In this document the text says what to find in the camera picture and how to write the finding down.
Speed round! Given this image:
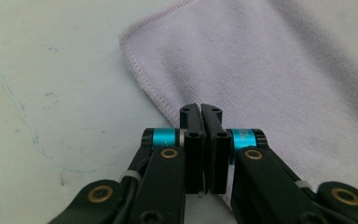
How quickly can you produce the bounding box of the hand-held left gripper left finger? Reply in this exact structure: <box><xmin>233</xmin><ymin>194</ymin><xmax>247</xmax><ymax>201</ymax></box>
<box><xmin>142</xmin><ymin>103</ymin><xmax>207</xmax><ymax>195</ymax></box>

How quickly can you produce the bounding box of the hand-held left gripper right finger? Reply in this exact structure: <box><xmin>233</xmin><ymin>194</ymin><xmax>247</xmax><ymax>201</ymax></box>
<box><xmin>200</xmin><ymin>103</ymin><xmax>268</xmax><ymax>195</ymax></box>

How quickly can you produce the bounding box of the lilac towel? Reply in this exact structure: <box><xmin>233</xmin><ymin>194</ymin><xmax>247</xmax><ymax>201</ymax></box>
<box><xmin>119</xmin><ymin>0</ymin><xmax>358</xmax><ymax>216</ymax></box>

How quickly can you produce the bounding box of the white grid mat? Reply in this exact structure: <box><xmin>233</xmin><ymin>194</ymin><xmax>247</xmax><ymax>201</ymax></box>
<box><xmin>0</xmin><ymin>0</ymin><xmax>358</xmax><ymax>224</ymax></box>

